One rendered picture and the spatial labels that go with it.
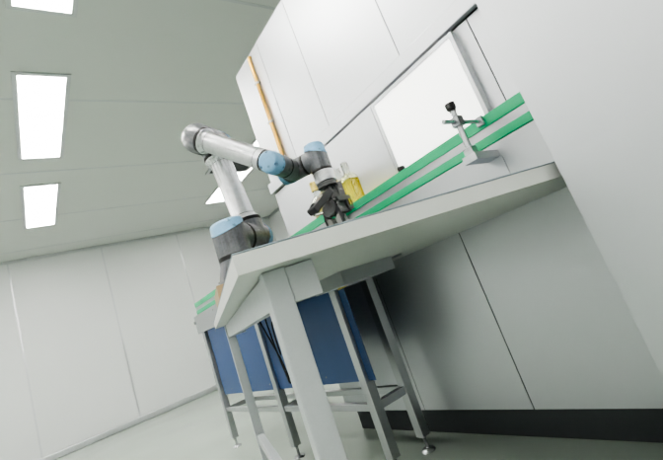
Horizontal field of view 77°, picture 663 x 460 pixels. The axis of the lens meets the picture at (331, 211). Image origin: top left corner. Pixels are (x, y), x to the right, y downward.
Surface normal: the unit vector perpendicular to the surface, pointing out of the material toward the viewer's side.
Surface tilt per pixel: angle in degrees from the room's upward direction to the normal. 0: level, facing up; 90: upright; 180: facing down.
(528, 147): 90
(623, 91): 90
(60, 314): 90
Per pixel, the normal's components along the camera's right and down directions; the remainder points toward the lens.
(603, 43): -0.77, 0.15
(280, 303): 0.28, -0.31
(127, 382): 0.54, -0.37
